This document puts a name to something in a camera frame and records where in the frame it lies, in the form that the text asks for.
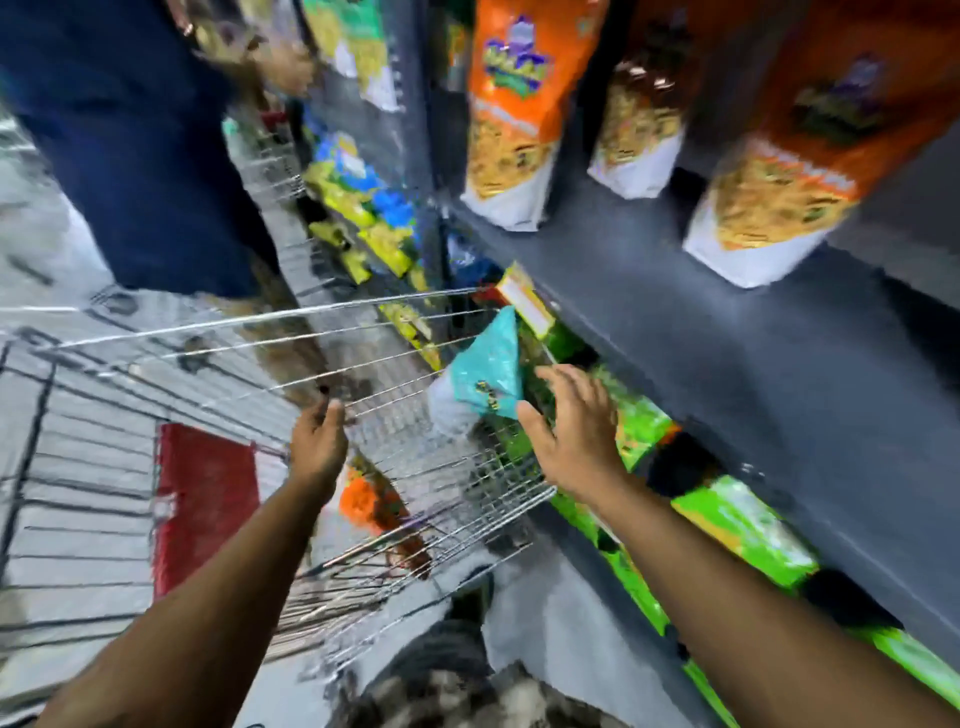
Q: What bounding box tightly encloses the person's right forearm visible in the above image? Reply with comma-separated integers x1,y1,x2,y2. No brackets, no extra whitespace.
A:
573,468,960,728

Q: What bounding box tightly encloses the yellow red shelf label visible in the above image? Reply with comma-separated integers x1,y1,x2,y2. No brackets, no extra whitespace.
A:
494,263,557,340

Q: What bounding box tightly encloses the blue snack packet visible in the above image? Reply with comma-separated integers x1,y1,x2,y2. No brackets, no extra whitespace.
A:
447,231,505,291

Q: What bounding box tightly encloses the person's left forearm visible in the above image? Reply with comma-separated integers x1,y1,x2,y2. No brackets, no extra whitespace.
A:
33,474,339,728

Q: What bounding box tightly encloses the person's left hand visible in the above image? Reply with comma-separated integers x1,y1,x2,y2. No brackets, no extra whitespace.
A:
287,396,350,506

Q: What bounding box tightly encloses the red cart seat flap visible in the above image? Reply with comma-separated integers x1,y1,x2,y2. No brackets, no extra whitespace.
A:
153,423,261,599

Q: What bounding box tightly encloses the orange snack packet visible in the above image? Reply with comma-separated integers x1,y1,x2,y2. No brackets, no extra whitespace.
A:
338,456,434,580

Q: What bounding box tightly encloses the person's camouflage trouser leg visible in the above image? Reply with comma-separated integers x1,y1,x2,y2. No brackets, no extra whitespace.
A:
328,577,633,728

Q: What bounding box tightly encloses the green yellow snack bag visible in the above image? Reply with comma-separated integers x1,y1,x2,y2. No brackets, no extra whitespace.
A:
300,0,404,114

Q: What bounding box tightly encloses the row of green snack packets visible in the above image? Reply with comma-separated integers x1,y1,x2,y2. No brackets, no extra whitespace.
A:
486,321,960,728

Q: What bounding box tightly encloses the silver wire shopping cart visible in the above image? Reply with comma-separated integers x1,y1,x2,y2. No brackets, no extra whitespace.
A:
0,288,558,706

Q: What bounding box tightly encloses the person's right hand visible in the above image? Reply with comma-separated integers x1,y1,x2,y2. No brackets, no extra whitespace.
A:
516,364,633,506

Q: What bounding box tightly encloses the teal white snack packet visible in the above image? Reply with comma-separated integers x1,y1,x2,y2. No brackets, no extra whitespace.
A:
426,305,525,438

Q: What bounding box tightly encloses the grey metal store shelf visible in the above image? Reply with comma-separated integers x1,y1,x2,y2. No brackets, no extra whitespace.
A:
418,0,960,670

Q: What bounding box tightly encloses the large orange white snack bag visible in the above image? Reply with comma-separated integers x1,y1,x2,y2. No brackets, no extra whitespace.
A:
459,0,611,233
681,0,960,291
586,0,753,201

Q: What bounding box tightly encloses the row of yellow blue packets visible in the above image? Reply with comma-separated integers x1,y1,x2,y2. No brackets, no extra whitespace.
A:
303,131,445,373

